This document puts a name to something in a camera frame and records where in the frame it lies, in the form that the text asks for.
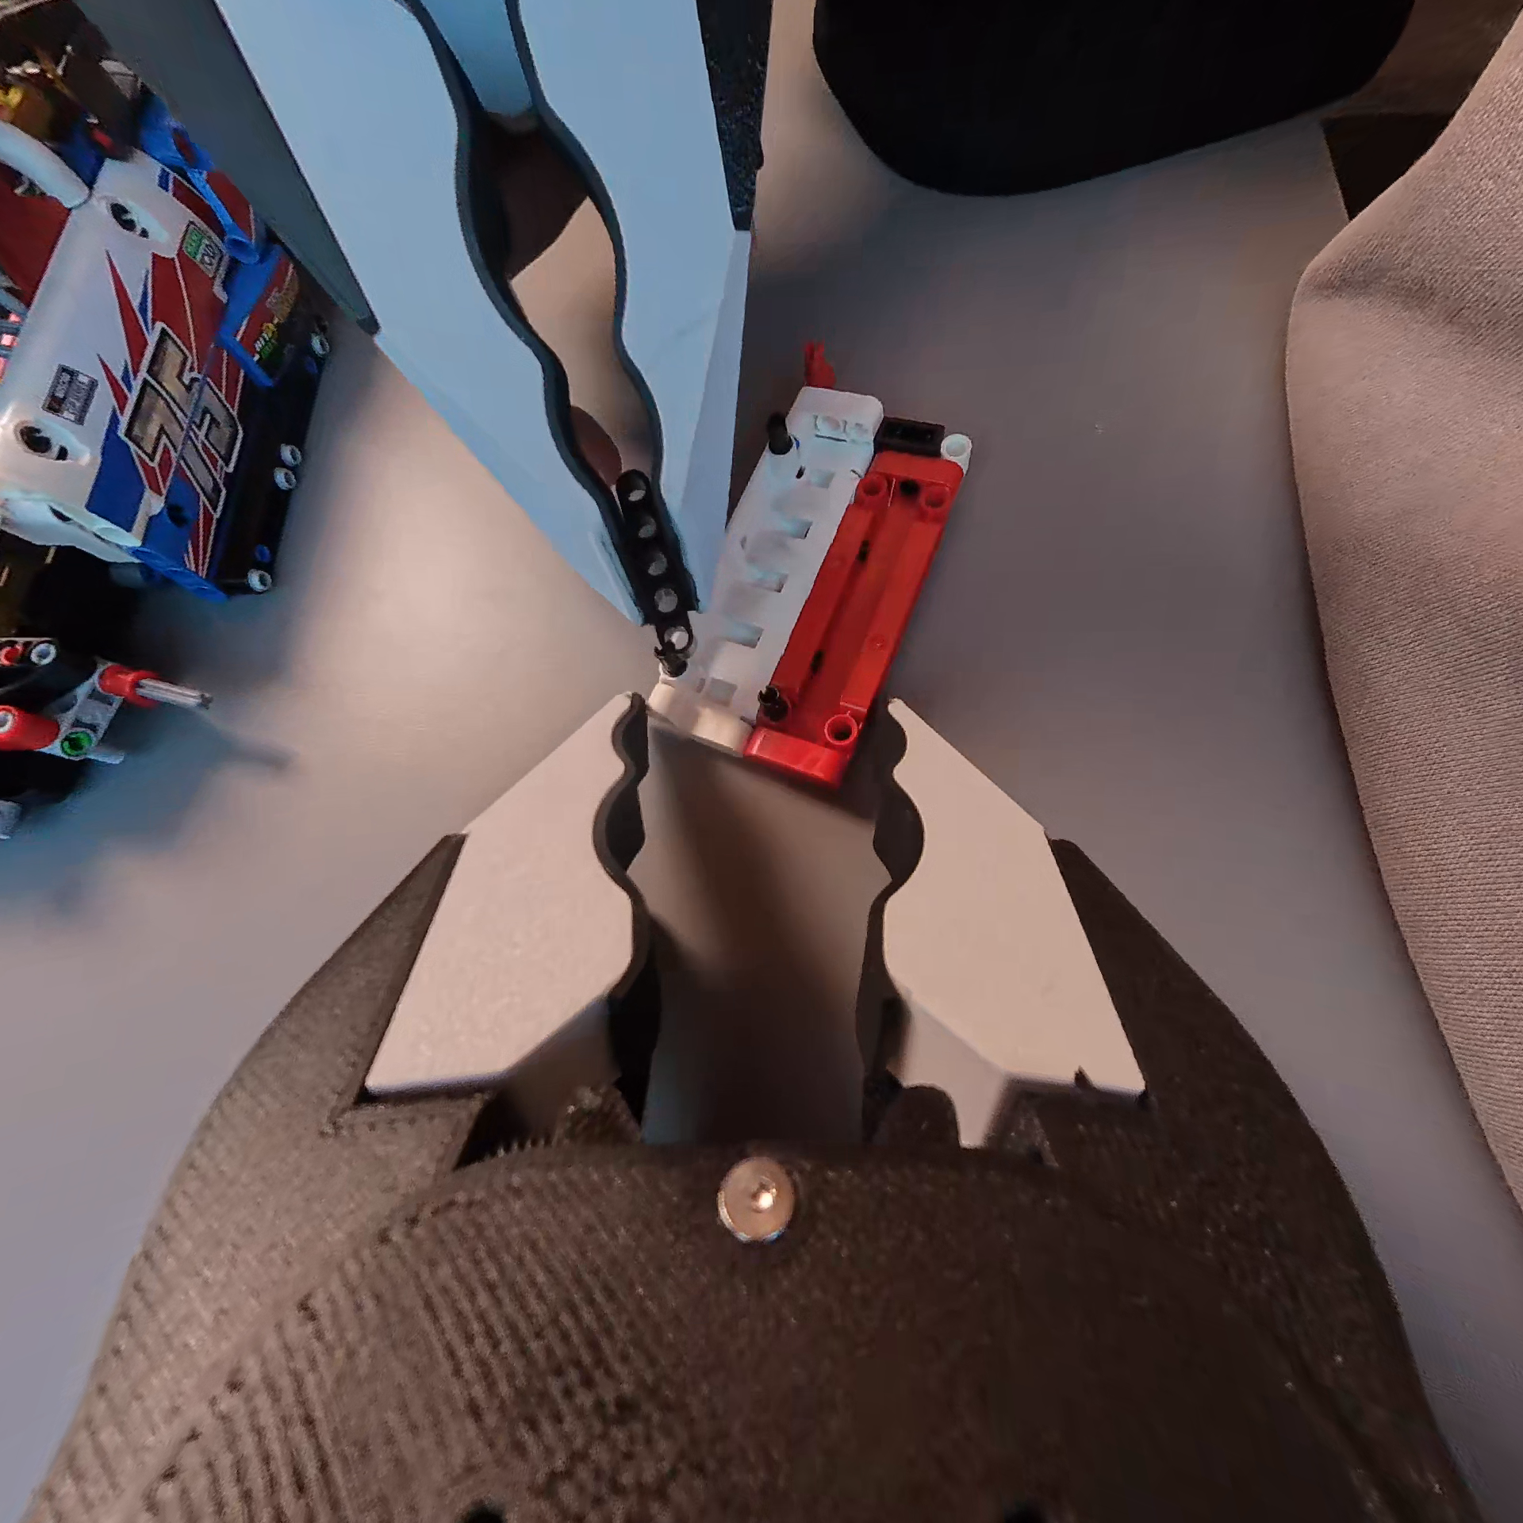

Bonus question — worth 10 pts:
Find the white red lego assembly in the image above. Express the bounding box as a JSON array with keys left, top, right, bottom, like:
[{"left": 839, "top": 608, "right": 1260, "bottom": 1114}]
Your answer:
[{"left": 647, "top": 381, "right": 976, "bottom": 791}]

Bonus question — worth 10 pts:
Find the blue white lego race car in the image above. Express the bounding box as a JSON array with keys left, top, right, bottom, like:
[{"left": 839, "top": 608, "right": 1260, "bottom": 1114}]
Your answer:
[{"left": 0, "top": 0, "right": 338, "bottom": 842}]

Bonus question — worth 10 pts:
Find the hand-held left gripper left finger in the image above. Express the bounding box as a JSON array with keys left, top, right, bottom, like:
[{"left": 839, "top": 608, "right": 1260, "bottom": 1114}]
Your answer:
[{"left": 366, "top": 694, "right": 652, "bottom": 1127}]

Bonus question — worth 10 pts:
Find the person's right hand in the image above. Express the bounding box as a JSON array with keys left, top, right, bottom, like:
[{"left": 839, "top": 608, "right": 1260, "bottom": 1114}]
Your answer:
[{"left": 485, "top": 120, "right": 625, "bottom": 481}]

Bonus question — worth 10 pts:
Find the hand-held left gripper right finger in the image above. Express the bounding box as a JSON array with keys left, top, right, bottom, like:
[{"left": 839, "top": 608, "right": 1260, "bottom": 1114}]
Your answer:
[{"left": 854, "top": 696, "right": 1147, "bottom": 1151}]

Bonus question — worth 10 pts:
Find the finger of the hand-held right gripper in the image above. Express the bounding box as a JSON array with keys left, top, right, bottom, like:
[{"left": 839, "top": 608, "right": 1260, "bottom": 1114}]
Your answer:
[
  {"left": 219, "top": 0, "right": 652, "bottom": 624},
  {"left": 509, "top": 0, "right": 757, "bottom": 615}
]

